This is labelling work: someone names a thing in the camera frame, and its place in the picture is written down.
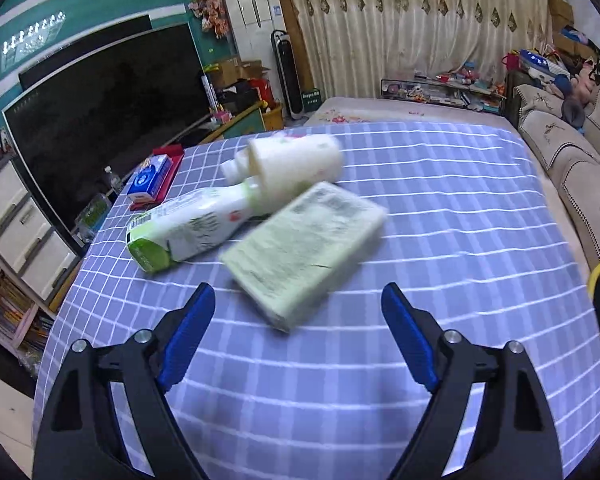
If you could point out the pile of cardboard boxes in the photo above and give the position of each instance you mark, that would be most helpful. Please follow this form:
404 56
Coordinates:
235 72

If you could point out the dark round cushion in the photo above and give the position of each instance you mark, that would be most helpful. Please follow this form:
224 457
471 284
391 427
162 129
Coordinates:
573 111

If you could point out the large black television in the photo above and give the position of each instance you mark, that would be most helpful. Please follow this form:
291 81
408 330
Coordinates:
105 110

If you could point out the green and white drink bottle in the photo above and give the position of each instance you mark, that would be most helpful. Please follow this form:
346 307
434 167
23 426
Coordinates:
190 230

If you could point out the small white bottle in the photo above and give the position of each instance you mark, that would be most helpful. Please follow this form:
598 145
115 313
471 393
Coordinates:
235 170

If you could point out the pile of plush toys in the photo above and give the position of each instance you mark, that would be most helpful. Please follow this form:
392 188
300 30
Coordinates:
597 75

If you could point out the cream paper cup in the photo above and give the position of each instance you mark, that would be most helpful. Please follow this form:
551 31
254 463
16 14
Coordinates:
300 160

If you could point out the red tray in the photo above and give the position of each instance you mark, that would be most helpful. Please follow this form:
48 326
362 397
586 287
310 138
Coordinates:
172 170

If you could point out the green cardboard box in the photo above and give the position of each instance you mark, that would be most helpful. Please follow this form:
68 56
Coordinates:
300 250

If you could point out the beige embroidered sofa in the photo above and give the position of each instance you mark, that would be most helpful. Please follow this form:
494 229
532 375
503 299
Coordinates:
570 165

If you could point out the row of colourful books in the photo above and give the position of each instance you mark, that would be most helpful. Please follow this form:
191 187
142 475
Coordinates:
5 305

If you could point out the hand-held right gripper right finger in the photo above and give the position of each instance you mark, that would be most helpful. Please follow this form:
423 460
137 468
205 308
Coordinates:
410 335

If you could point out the stacked cardboard boxes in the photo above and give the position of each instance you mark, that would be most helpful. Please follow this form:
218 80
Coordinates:
562 20

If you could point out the blue checked tablecloth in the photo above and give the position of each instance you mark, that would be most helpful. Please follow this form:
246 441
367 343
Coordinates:
460 240

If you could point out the yellow plastic bin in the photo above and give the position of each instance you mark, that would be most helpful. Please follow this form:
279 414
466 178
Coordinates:
272 119

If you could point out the wooden television cabinet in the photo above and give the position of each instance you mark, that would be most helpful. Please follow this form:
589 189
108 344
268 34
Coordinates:
20 230

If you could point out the blue star print bag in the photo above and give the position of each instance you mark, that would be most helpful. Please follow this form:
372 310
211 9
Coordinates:
540 64

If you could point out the low shelf with clutter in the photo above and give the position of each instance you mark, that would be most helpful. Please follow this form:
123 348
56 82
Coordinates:
440 90

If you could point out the beige patterned curtain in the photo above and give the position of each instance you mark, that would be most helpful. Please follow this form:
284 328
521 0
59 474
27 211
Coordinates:
410 20

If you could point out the black tower fan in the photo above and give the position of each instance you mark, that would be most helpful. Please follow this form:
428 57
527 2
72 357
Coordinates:
287 75

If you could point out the small green box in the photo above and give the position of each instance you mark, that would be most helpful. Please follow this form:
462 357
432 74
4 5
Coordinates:
311 102

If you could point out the blue tissue pack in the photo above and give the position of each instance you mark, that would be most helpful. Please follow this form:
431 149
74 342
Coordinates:
147 180

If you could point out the pink artificial flowers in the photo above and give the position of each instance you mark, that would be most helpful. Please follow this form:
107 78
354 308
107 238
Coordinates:
210 10

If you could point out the beige floral mat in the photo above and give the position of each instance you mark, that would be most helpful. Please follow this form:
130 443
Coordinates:
405 112

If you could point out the clear water bottle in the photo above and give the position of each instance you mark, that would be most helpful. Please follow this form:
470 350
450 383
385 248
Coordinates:
112 182

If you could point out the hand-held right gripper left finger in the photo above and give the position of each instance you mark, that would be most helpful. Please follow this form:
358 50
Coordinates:
187 335

